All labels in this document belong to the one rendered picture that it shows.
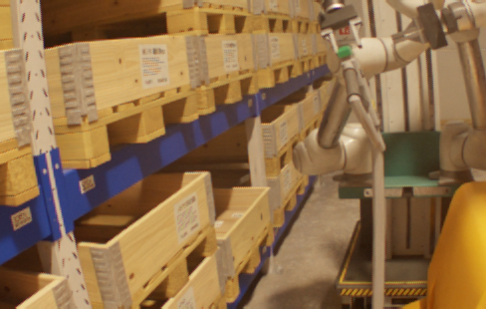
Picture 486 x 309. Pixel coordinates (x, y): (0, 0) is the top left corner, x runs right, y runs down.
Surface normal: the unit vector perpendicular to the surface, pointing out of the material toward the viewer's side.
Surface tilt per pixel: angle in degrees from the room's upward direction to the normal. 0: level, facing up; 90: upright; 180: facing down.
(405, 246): 90
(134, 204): 90
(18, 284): 90
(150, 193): 90
